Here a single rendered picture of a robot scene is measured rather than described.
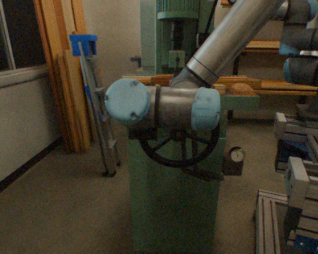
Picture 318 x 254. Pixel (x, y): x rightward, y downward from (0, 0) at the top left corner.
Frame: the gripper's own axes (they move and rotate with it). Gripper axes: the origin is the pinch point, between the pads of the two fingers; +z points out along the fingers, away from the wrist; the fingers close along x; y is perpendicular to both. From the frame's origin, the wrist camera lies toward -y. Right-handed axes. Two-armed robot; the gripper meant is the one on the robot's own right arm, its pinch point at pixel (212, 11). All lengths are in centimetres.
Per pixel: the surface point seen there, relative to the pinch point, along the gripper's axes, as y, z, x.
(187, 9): -5.9, 9.1, -4.4
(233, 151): -17, -13, 51
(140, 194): -35, 28, 75
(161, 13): -8.2, 19.1, -4.0
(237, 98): -12.9, -12.9, 29.7
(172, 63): -17.7, 14.0, 13.7
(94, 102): -90, 72, 18
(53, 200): -89, 99, 93
